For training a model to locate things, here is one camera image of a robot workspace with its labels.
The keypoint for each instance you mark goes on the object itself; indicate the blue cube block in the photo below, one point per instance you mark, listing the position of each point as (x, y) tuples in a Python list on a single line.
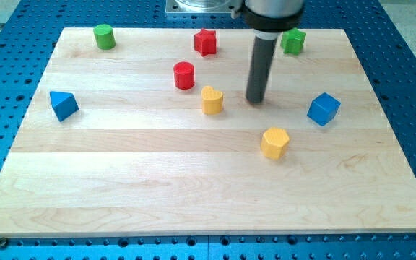
[(323, 109)]

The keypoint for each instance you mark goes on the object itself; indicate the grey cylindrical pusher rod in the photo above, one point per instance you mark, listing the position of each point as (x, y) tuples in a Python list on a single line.
[(261, 60)]

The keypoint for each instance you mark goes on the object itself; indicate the yellow hexagon block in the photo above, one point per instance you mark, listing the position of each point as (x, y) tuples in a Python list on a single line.
[(274, 143)]

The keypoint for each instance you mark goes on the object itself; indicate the green cylinder block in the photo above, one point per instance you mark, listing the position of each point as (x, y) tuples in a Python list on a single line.
[(104, 36)]

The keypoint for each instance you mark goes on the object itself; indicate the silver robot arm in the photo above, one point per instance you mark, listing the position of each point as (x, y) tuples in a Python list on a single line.
[(270, 16)]

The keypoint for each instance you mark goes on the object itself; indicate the green star block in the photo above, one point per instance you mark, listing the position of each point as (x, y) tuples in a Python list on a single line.
[(292, 41)]

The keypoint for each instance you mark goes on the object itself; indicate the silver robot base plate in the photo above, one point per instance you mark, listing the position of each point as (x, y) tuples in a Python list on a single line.
[(200, 6)]

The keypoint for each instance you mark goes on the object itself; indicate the red cylinder block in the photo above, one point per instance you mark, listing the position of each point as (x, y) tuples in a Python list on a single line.
[(183, 73)]

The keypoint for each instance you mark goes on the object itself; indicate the yellow heart block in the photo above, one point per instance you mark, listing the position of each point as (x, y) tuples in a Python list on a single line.
[(212, 100)]

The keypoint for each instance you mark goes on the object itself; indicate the red star block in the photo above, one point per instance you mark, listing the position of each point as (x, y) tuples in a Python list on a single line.
[(205, 42)]

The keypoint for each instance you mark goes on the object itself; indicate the blue triangle block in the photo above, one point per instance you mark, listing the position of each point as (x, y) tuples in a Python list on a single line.
[(63, 104)]

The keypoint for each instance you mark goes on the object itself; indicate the light wooden board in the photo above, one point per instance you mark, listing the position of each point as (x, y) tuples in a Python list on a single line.
[(140, 157)]

